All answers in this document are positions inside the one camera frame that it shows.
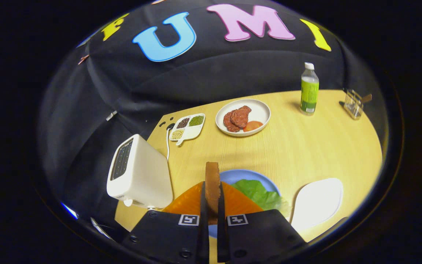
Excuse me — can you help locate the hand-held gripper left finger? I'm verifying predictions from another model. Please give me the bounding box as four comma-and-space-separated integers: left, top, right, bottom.
121, 181, 210, 264

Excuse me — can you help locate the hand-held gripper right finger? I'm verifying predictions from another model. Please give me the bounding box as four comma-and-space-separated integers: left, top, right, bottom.
216, 181, 307, 264

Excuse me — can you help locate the green lettuce leaf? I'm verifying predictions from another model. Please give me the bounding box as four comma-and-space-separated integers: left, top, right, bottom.
232, 179, 292, 220

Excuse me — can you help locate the toast bread slice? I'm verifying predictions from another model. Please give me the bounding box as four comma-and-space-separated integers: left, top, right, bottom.
206, 162, 221, 225

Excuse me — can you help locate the white toaster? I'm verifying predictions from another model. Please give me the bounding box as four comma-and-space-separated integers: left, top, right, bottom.
107, 134, 174, 209

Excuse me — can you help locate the blue plate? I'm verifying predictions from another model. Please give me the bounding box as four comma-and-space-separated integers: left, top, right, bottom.
209, 169, 281, 238

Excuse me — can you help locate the bright screen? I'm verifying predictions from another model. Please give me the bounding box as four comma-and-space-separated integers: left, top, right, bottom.
62, 203, 79, 220

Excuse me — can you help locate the white divided snack tray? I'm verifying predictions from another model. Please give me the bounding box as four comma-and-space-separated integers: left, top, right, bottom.
169, 113, 206, 146

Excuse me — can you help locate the brown meat patty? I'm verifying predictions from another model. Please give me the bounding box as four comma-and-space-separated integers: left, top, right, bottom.
231, 106, 252, 129
223, 111, 241, 133

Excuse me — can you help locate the round white plate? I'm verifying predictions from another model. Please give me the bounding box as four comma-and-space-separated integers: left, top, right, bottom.
215, 99, 271, 137

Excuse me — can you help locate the green label drink bottle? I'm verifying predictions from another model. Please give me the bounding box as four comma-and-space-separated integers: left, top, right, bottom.
300, 62, 319, 115

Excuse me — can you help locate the white metal frame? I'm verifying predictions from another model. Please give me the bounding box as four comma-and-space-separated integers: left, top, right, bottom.
90, 217, 113, 239

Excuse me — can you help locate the white toaster cable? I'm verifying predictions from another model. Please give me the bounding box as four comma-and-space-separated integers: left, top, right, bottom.
165, 124, 177, 161

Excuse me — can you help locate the clear wire utensil holder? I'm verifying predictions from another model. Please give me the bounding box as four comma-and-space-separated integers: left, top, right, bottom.
344, 89, 364, 120

